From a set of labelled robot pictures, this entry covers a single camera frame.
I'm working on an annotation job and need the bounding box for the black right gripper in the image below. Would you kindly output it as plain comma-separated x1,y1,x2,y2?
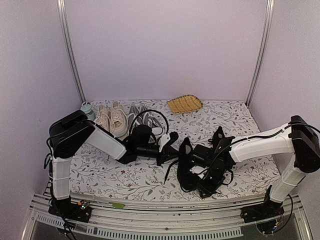
196,163,227,199

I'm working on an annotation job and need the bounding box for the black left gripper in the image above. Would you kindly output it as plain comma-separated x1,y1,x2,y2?
137,144,182,167

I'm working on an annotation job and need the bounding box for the black canvas sneaker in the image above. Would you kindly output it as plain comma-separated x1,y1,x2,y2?
163,137,200,193
208,126,235,150

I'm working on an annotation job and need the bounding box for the black front canvas sneaker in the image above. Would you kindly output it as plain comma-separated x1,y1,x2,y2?
163,137,200,193

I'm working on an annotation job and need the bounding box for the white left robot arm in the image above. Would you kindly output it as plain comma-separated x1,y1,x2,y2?
44,110,179,222

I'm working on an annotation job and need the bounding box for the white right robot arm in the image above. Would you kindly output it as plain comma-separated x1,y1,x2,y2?
193,115,320,223

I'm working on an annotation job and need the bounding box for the grey sneaker right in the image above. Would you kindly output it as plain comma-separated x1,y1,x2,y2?
141,111,164,136

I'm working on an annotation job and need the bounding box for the grey sneaker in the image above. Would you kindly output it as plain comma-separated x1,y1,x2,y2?
141,111,164,136
127,103,146,133

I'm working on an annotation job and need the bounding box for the woven bamboo tray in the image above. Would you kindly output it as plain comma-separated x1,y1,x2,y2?
166,94,203,115

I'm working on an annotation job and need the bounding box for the grey sneaker left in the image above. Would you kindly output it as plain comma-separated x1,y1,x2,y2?
127,103,146,133

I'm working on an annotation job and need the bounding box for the beige sneaker right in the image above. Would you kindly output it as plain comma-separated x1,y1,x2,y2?
110,101,129,138

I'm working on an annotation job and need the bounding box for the beige sneaker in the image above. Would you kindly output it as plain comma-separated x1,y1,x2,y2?
110,101,129,138
94,105,111,132

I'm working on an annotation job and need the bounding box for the beige sneaker left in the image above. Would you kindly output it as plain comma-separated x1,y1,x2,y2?
94,105,111,132

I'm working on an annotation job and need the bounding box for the green tape piece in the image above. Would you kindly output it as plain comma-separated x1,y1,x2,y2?
109,202,125,209

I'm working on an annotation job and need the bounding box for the floral tablecloth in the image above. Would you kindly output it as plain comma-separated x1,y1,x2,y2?
69,99,280,202

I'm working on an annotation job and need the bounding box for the pale green small jar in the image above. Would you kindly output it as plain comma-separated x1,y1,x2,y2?
80,101,96,121

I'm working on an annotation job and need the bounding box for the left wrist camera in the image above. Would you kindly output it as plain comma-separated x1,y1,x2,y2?
158,131,179,152

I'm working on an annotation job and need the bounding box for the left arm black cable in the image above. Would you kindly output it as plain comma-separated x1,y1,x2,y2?
129,109,171,141

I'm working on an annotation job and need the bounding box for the aluminium front rail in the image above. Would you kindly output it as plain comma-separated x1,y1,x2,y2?
21,192,313,240

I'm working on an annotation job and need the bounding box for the aluminium frame post right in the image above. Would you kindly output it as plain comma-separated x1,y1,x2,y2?
245,0,275,109

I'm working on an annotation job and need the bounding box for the aluminium frame post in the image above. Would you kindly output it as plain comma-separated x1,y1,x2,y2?
245,0,275,109
56,0,86,103

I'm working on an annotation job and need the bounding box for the aluminium frame post left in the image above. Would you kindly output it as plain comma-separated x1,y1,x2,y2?
56,0,86,103

